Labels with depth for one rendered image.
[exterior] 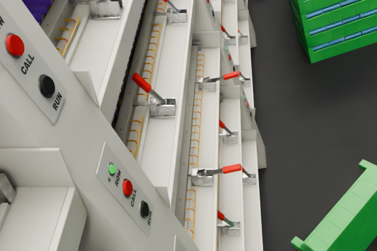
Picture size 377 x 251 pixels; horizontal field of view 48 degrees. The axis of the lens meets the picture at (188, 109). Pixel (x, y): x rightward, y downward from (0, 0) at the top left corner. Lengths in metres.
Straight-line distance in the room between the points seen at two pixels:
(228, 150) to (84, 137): 0.74
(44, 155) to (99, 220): 0.10
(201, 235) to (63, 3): 0.44
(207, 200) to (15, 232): 0.48
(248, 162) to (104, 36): 0.86
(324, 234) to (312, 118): 0.60
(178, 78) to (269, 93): 1.02
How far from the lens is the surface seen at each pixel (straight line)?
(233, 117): 1.19
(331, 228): 1.11
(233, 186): 1.04
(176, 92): 0.72
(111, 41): 0.53
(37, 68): 0.37
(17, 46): 0.35
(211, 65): 1.06
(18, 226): 0.38
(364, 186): 1.17
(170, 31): 0.86
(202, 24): 1.09
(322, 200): 1.39
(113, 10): 0.57
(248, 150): 1.35
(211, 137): 0.89
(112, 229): 0.44
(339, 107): 1.62
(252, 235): 1.19
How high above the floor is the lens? 1.17
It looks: 40 degrees down
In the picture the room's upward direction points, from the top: 27 degrees counter-clockwise
